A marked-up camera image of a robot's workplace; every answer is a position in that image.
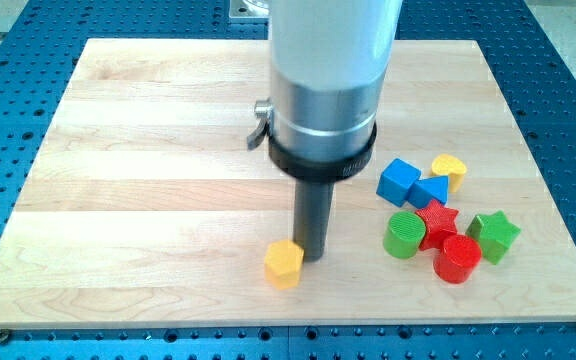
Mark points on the blue cube block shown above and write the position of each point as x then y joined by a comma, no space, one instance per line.
396,181

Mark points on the yellow heart block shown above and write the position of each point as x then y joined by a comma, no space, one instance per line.
452,167

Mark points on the green cylinder block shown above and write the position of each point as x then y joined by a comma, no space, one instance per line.
404,233

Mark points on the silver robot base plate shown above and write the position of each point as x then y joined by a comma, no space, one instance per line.
248,9

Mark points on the blue triangle block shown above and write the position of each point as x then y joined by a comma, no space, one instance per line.
423,191

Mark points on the light wooden board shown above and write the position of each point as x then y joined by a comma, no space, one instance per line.
144,207

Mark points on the yellow hexagon block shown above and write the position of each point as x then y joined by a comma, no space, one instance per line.
283,263

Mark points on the red star block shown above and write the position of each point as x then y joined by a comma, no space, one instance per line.
440,223

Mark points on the left board clamp screw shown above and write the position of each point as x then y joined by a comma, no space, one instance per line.
5,336

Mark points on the red cylinder block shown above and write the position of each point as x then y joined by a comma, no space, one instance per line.
457,259

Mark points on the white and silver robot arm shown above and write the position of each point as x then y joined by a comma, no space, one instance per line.
328,63

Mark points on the green star block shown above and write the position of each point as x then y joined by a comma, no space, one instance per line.
494,233

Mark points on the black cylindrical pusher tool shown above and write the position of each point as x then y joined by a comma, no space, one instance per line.
314,191

